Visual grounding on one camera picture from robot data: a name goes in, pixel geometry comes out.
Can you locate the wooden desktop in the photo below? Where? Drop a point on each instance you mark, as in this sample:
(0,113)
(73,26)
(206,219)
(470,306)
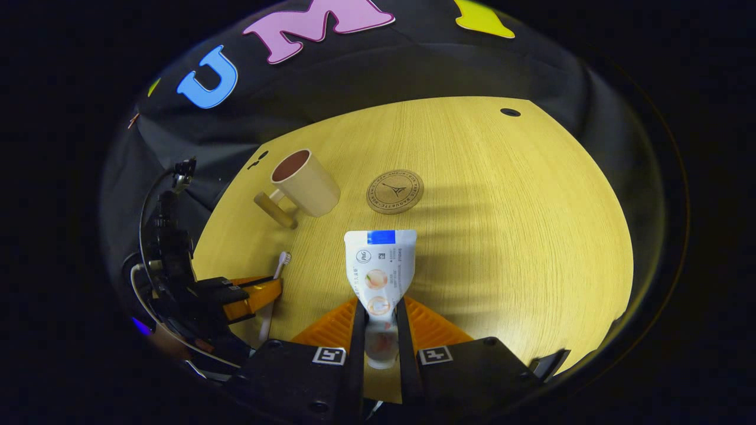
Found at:
(502,236)

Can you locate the black backdrop cloth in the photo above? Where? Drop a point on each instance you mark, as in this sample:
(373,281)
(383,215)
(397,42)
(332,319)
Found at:
(413,65)

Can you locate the white toothbrush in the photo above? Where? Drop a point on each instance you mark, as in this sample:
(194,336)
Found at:
(284,258)

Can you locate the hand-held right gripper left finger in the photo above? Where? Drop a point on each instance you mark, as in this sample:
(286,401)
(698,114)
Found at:
(356,354)

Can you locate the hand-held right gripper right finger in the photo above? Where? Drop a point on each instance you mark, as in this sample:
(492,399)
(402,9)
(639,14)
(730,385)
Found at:
(404,354)

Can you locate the copper clip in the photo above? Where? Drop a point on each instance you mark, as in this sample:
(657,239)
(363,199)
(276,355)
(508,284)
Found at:
(133,121)

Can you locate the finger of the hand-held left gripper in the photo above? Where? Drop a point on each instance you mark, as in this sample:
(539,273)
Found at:
(254,298)
(251,280)

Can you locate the round wooden coaster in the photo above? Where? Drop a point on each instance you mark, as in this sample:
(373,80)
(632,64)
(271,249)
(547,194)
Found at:
(394,192)

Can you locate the white toothpaste tube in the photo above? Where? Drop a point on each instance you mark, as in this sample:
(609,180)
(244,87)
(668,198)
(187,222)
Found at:
(381,265)

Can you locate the black desk edge object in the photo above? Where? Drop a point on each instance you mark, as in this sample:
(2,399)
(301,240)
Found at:
(552,361)

